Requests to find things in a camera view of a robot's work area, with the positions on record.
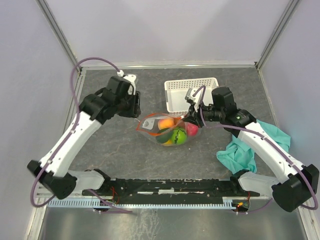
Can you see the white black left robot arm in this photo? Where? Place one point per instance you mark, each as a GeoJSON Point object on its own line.
{"type": "Point", "coordinates": [53, 170]}

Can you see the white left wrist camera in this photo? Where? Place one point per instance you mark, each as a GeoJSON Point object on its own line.
{"type": "Point", "coordinates": [132, 79]}

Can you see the yellow toy lemon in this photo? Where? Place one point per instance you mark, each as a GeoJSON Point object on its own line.
{"type": "Point", "coordinates": [168, 143]}

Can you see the green toy watermelon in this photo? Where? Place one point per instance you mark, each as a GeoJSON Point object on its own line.
{"type": "Point", "coordinates": [179, 136]}

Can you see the teal cloth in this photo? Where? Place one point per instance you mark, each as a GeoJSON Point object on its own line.
{"type": "Point", "coordinates": [239, 156]}

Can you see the red toy apple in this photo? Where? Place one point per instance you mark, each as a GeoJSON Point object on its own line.
{"type": "Point", "coordinates": [191, 129]}

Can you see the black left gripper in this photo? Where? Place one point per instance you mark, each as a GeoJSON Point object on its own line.
{"type": "Point", "coordinates": [135, 109]}

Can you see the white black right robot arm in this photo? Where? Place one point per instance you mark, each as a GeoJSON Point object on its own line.
{"type": "Point", "coordinates": [293, 185]}

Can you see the white perforated plastic basket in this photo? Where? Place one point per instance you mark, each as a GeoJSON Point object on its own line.
{"type": "Point", "coordinates": [176, 90]}

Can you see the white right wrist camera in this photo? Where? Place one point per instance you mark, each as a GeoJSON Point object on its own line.
{"type": "Point", "coordinates": [195, 97]}

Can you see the dark green toy avocado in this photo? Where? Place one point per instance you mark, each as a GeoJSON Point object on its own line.
{"type": "Point", "coordinates": [164, 135]}

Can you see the toy peach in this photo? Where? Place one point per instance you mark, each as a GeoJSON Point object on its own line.
{"type": "Point", "coordinates": [166, 123]}

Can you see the light blue cable duct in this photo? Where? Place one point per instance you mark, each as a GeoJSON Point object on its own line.
{"type": "Point", "coordinates": [97, 204]}

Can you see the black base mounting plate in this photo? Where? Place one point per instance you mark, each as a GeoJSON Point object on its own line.
{"type": "Point", "coordinates": [173, 191]}

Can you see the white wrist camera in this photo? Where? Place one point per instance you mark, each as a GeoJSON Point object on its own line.
{"type": "Point", "coordinates": [132, 79]}
{"type": "Point", "coordinates": [195, 97]}

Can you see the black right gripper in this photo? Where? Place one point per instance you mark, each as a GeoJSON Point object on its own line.
{"type": "Point", "coordinates": [194, 117]}

